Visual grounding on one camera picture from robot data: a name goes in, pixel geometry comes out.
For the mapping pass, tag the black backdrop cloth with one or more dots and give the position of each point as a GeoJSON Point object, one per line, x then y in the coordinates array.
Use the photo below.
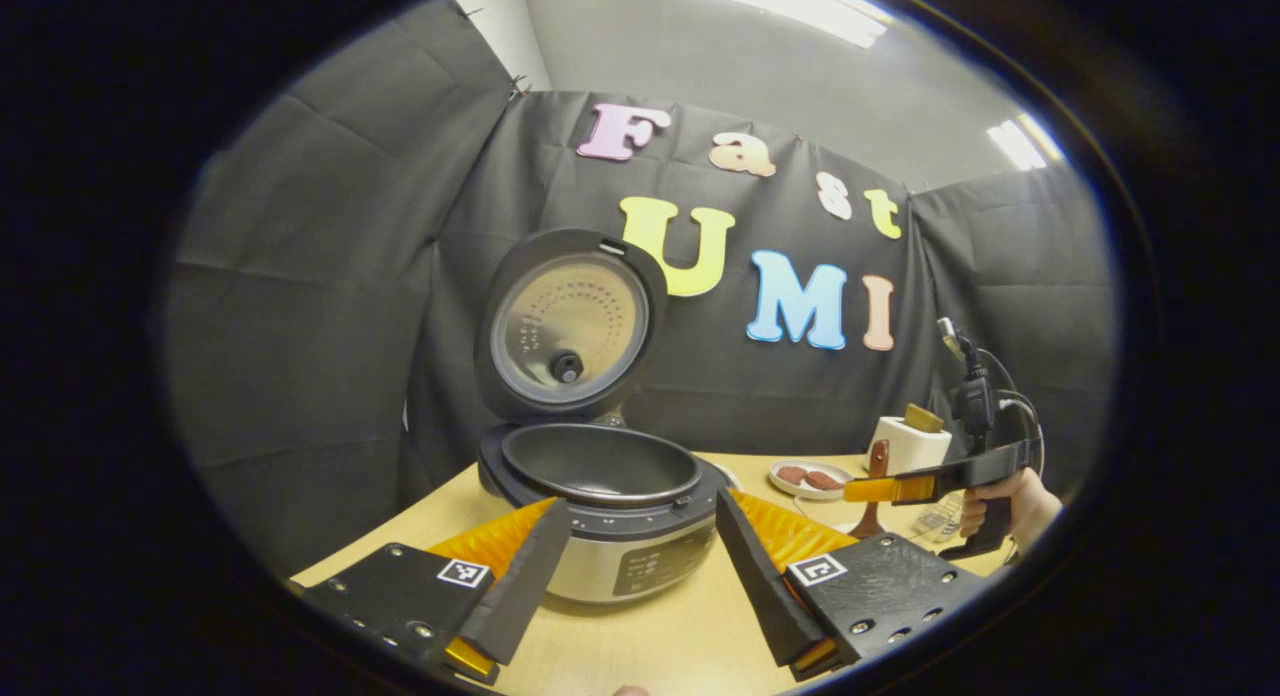
{"type": "Point", "coordinates": [330, 326]}

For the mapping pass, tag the black silver rice cooker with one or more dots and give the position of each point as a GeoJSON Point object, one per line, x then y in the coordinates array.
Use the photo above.
{"type": "Point", "coordinates": [620, 536]}

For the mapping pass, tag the white round plate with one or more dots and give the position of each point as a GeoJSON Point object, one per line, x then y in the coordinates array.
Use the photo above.
{"type": "Point", "coordinates": [785, 488]}

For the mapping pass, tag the small ceiling light panel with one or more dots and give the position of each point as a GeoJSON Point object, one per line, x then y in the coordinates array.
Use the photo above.
{"type": "Point", "coordinates": [1020, 144]}

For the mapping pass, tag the white chopstick holder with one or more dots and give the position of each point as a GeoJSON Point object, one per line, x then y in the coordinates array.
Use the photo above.
{"type": "Point", "coordinates": [905, 454]}

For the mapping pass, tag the light wooden utensil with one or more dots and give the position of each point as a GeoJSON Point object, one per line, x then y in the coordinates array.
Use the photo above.
{"type": "Point", "coordinates": [922, 418]}

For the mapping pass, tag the brown wooden spoon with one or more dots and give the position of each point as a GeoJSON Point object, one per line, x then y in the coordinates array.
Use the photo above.
{"type": "Point", "coordinates": [868, 524]}

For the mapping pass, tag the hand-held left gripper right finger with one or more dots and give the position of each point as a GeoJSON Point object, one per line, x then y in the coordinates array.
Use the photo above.
{"type": "Point", "coordinates": [760, 586]}

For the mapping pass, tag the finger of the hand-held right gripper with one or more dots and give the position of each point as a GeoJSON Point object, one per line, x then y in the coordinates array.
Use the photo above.
{"type": "Point", "coordinates": [890, 489]}

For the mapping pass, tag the large ceiling light panel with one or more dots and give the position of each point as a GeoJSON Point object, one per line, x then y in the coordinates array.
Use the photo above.
{"type": "Point", "coordinates": [790, 1]}

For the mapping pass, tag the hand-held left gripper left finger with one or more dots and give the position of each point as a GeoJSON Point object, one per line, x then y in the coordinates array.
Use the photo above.
{"type": "Point", "coordinates": [525, 596]}

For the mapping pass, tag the red meat piece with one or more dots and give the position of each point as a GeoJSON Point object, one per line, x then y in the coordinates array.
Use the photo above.
{"type": "Point", "coordinates": [823, 481]}
{"type": "Point", "coordinates": [792, 474]}

